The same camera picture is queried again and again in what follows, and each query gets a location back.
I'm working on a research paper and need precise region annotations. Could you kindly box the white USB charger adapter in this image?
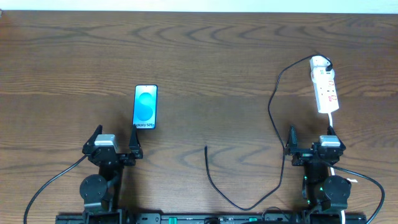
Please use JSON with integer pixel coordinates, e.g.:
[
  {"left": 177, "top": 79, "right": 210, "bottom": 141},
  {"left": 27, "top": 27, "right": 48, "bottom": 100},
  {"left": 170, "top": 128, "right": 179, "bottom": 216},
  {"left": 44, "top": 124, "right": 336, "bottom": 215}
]
[{"left": 310, "top": 55, "right": 333, "bottom": 72}]

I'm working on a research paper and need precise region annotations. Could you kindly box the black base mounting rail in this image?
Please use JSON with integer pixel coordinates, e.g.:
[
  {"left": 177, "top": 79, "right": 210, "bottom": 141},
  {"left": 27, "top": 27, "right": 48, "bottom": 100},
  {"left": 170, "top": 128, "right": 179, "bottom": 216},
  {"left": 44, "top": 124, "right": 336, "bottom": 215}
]
[{"left": 55, "top": 212, "right": 368, "bottom": 224}]

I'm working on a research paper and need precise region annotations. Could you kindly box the black USB charging cable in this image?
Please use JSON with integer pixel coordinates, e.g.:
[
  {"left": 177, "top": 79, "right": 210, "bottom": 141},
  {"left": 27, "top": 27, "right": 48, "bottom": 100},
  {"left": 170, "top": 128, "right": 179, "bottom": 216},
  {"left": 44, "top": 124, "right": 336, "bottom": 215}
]
[{"left": 203, "top": 54, "right": 333, "bottom": 212}]

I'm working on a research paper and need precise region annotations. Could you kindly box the black left camera cable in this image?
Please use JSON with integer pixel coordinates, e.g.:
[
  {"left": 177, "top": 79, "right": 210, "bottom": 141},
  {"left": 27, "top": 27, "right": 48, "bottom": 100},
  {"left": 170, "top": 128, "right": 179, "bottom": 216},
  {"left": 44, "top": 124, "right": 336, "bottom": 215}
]
[{"left": 23, "top": 154, "right": 88, "bottom": 224}]

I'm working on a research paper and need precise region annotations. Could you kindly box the black right camera cable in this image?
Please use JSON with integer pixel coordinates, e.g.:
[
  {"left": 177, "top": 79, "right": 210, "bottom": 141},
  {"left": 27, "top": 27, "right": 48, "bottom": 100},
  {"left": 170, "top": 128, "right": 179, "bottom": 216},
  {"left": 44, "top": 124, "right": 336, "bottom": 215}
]
[{"left": 320, "top": 159, "right": 386, "bottom": 224}]

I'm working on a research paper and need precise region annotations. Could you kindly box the black camera cable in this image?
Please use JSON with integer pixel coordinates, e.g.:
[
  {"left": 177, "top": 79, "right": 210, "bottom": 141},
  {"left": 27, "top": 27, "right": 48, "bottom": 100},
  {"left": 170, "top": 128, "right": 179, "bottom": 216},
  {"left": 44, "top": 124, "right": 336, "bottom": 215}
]
[
  {"left": 23, "top": 154, "right": 88, "bottom": 224},
  {"left": 320, "top": 159, "right": 386, "bottom": 224}
]

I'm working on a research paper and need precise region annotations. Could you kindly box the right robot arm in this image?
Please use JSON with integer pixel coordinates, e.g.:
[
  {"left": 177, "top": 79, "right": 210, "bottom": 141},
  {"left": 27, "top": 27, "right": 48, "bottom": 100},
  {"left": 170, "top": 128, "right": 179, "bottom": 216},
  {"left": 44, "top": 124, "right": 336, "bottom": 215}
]
[{"left": 285, "top": 126, "right": 351, "bottom": 223}]

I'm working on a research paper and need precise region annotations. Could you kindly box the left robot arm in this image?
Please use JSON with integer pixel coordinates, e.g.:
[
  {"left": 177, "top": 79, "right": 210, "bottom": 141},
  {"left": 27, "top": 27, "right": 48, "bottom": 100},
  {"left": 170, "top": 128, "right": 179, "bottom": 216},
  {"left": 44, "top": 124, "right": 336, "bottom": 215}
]
[{"left": 80, "top": 125, "right": 143, "bottom": 223}]

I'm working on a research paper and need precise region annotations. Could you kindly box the blue Samsung Galaxy smartphone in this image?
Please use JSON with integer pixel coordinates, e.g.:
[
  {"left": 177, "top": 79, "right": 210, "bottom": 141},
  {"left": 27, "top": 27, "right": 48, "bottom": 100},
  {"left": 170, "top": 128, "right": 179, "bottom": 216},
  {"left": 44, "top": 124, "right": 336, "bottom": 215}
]
[{"left": 132, "top": 85, "right": 158, "bottom": 129}]

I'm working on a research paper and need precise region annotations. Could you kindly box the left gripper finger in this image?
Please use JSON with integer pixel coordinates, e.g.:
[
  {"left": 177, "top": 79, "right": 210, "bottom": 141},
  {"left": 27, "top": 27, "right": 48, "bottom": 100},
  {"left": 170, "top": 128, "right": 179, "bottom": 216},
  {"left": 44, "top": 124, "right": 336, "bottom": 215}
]
[
  {"left": 82, "top": 125, "right": 103, "bottom": 153},
  {"left": 129, "top": 124, "right": 143, "bottom": 159}
]

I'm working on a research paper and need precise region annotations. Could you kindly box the white power strip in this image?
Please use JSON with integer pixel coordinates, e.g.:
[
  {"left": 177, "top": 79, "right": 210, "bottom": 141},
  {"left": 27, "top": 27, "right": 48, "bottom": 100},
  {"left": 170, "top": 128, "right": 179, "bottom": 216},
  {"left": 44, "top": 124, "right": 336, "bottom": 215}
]
[{"left": 311, "top": 67, "right": 339, "bottom": 114}]

